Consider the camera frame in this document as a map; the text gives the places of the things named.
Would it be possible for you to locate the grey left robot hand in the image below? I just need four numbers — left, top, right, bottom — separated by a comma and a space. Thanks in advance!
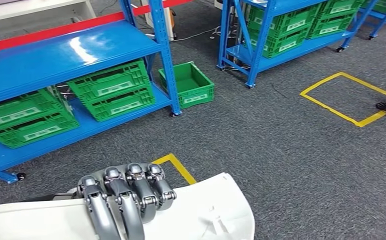
77, 162, 177, 240

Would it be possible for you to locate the white curved plastic part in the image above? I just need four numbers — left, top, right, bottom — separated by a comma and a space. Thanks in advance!
0, 172, 256, 240

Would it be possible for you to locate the blue metal shelf rack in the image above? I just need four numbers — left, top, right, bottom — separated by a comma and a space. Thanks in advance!
358, 0, 386, 41
0, 0, 183, 185
216, 0, 379, 90

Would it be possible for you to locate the open green plastic bin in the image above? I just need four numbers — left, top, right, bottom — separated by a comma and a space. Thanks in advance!
158, 61, 215, 110

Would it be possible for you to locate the red barrier belt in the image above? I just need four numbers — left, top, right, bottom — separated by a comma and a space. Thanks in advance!
0, 0, 194, 56

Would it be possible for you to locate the yellow floor tape square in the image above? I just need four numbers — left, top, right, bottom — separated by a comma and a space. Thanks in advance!
299, 71, 386, 128

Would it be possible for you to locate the white floor cable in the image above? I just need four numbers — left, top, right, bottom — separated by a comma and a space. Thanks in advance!
173, 26, 220, 42

